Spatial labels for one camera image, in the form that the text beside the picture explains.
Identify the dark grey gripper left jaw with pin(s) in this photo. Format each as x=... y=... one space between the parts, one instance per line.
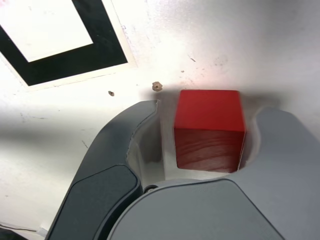
x=107 y=150

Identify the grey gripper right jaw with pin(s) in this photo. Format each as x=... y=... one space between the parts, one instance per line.
x=225 y=212

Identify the red cube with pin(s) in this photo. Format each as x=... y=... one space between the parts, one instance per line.
x=208 y=117

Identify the black tape square outline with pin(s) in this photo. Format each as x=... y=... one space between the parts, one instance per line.
x=103 y=37

